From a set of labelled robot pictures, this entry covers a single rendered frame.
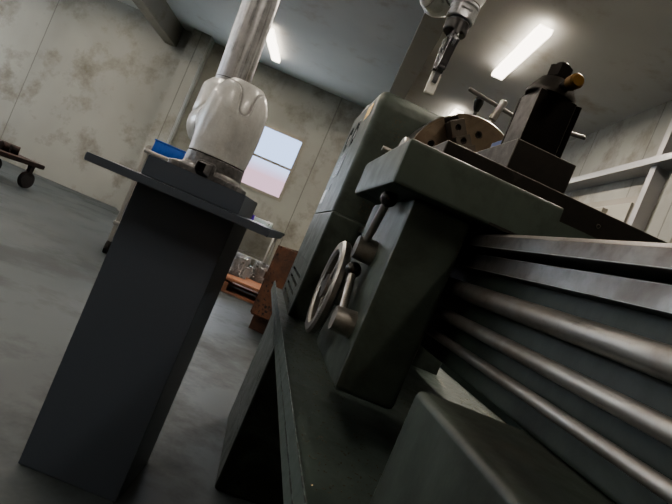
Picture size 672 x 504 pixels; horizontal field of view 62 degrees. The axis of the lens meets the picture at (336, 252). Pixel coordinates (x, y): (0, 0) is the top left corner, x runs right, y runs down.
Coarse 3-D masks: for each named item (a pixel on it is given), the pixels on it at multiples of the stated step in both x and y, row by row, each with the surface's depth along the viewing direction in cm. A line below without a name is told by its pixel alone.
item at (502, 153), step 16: (512, 144) 83; (528, 144) 82; (496, 160) 86; (512, 160) 81; (528, 160) 82; (544, 160) 82; (560, 160) 82; (528, 176) 82; (544, 176) 82; (560, 176) 82
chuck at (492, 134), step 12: (432, 120) 145; (468, 120) 146; (480, 120) 147; (420, 132) 145; (432, 132) 145; (444, 132) 146; (468, 132) 146; (480, 132) 147; (492, 132) 147; (432, 144) 146; (480, 144) 147
